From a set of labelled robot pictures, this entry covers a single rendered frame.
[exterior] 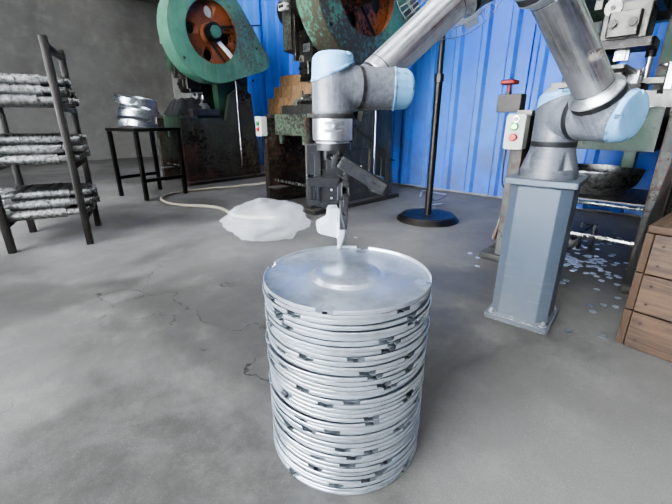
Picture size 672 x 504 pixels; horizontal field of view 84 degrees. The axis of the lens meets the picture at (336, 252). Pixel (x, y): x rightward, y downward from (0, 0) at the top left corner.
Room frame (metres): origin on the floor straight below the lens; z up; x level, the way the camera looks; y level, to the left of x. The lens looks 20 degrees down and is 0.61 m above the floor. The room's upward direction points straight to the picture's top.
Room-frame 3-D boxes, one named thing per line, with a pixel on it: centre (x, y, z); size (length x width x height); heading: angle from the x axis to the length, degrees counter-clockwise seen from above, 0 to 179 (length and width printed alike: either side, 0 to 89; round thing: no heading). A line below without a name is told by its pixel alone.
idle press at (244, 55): (4.28, 1.19, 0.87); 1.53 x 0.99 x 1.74; 139
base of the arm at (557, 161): (1.09, -0.61, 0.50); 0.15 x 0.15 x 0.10
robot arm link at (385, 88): (0.79, -0.08, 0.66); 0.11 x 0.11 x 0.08; 19
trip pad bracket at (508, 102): (1.69, -0.74, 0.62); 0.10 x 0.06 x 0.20; 46
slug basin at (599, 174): (1.64, -1.12, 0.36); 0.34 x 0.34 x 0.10
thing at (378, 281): (0.61, -0.02, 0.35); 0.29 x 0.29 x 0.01
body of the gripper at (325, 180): (0.74, 0.01, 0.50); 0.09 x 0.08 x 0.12; 95
